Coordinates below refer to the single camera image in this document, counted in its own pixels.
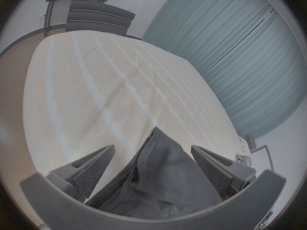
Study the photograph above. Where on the black T-shirt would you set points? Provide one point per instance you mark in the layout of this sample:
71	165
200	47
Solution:
156	181

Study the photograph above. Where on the blue-green curtain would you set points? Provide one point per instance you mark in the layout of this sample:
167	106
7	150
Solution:
196	20
263	80

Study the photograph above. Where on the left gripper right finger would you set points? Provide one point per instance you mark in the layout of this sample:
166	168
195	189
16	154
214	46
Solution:
223	174

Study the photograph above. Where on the white printed pillow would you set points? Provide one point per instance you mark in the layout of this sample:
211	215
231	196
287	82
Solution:
244	147

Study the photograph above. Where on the bed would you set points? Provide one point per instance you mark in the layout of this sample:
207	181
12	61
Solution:
108	80

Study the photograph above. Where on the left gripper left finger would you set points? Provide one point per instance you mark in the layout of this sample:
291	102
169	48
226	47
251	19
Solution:
86	174

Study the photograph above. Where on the black chest of drawers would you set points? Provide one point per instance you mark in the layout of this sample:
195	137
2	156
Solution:
100	18

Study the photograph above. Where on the grey bedside table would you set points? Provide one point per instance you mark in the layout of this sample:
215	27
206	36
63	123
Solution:
250	140

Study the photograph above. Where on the grey garment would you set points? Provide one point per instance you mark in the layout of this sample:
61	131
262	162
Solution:
244	159

